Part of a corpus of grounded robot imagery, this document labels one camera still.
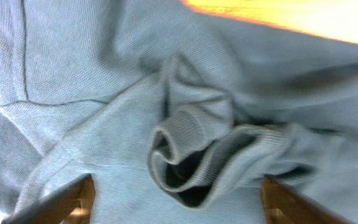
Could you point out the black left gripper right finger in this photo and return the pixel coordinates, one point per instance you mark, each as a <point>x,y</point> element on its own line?
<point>282,205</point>

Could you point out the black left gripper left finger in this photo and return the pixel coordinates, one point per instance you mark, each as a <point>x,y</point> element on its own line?
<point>70,204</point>

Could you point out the blue polo shirt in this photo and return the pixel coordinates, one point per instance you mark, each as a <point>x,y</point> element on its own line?
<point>176,115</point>

